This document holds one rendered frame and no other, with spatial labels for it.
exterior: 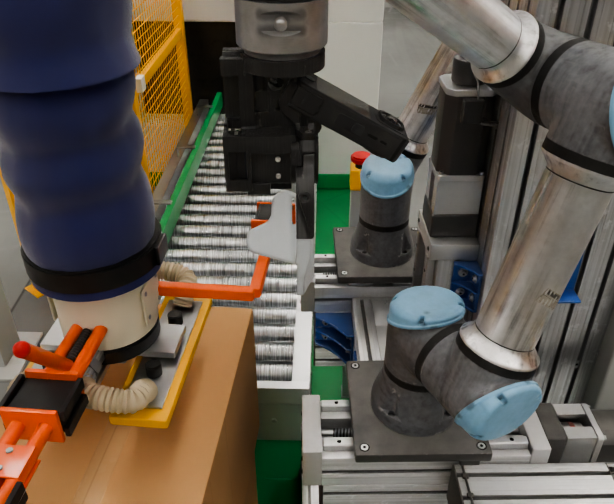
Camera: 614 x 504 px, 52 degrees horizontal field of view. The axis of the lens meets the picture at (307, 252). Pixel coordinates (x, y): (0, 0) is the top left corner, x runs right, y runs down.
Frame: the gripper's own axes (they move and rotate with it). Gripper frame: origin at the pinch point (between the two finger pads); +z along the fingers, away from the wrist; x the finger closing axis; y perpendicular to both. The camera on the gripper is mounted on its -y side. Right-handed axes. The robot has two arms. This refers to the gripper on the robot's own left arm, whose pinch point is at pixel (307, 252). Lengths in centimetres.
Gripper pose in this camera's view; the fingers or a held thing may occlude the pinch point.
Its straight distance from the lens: 63.1
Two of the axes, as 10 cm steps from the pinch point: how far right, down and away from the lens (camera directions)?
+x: 0.2, 5.4, -8.4
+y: -10.0, 0.1, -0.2
